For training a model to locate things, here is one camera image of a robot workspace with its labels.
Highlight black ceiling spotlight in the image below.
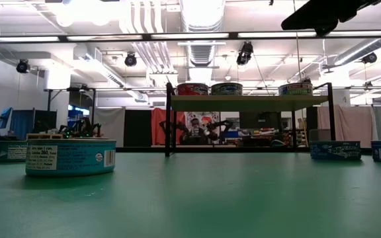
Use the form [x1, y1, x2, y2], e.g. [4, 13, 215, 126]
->
[236, 41, 254, 66]
[124, 52, 138, 67]
[361, 52, 378, 65]
[15, 58, 32, 74]

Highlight wooden shelf with black legs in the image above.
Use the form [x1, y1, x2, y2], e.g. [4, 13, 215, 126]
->
[165, 81, 336, 157]

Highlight black background rig frame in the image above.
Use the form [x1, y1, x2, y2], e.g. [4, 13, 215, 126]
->
[44, 87, 97, 146]

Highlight large red albacore can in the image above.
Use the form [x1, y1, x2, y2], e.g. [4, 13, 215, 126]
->
[176, 82, 210, 97]

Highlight black wall panel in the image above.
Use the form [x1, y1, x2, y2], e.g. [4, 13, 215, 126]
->
[124, 108, 151, 147]

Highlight white and red poster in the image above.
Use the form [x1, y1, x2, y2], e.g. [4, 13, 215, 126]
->
[185, 111, 221, 132]

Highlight red hanging banner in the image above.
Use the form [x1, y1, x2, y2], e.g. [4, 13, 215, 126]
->
[150, 107, 188, 145]

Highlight wooden crate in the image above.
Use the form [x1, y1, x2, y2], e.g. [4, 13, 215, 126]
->
[26, 133, 63, 139]

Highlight green label tuna can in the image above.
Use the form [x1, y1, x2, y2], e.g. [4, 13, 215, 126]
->
[278, 82, 314, 97]
[210, 82, 244, 97]

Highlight blue tilted screen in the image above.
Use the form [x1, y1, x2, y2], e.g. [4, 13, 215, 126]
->
[0, 106, 13, 130]

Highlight beige hanging cloth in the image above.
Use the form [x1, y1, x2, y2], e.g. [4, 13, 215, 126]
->
[316, 104, 378, 149]

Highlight cluttered background workbench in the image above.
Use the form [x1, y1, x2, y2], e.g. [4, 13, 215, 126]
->
[225, 127, 309, 148]

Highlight large teal tuna can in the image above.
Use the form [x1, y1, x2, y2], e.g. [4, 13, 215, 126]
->
[0, 139, 28, 163]
[24, 138, 117, 177]

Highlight green table mat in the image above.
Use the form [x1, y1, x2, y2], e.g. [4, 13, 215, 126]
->
[0, 150, 381, 238]

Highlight white hanging curtain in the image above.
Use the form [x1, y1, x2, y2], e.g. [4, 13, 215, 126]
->
[93, 106, 125, 147]

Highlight ribbed ventilation duct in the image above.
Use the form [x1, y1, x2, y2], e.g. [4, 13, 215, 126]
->
[189, 41, 216, 67]

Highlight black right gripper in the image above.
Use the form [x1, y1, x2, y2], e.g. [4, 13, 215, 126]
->
[280, 0, 381, 38]

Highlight person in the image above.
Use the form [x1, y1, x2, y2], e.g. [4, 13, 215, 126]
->
[182, 117, 211, 145]

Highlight blue hanging curtain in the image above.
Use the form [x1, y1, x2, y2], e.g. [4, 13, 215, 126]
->
[11, 110, 34, 140]

